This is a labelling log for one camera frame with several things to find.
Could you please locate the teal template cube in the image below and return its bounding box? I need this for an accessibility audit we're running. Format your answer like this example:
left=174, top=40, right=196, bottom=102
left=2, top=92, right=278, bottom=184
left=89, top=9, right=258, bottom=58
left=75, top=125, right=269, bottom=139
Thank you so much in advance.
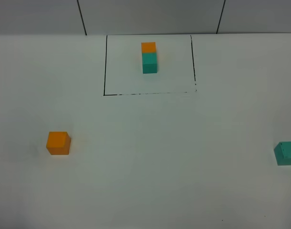
left=142, top=52, right=158, bottom=74

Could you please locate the orange template cube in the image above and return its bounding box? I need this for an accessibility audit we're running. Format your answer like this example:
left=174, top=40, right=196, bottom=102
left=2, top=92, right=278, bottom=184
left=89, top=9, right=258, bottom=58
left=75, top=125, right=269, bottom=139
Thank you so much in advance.
left=141, top=42, right=156, bottom=53

